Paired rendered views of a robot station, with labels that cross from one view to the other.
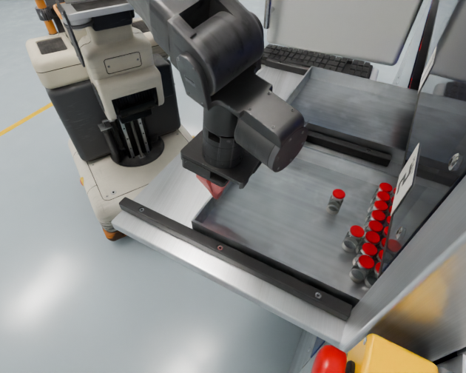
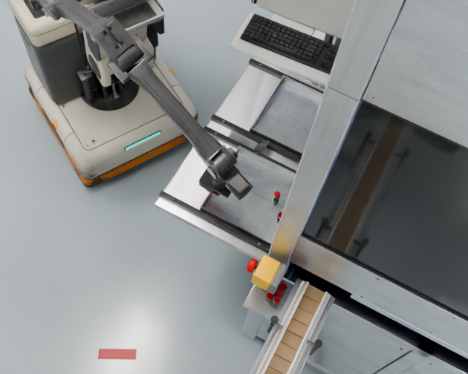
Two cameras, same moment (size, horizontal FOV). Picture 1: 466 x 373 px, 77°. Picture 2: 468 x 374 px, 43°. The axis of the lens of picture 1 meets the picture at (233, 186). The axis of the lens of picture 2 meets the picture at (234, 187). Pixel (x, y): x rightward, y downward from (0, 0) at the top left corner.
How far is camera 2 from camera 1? 1.40 m
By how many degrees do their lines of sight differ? 16
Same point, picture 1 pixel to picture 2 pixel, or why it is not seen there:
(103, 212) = (87, 162)
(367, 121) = not seen: hidden behind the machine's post
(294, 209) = (255, 199)
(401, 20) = not seen: hidden behind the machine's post
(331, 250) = (270, 222)
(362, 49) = (339, 32)
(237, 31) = (228, 162)
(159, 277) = (140, 224)
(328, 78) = (295, 86)
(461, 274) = (278, 240)
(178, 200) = (190, 191)
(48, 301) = (35, 244)
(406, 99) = not seen: hidden behind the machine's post
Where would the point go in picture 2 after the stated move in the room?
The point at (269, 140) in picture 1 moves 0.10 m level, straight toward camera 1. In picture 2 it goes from (238, 191) to (232, 224)
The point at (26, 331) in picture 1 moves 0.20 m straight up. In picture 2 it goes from (21, 268) to (10, 253)
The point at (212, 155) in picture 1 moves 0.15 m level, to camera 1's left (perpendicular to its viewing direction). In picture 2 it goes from (215, 185) to (163, 184)
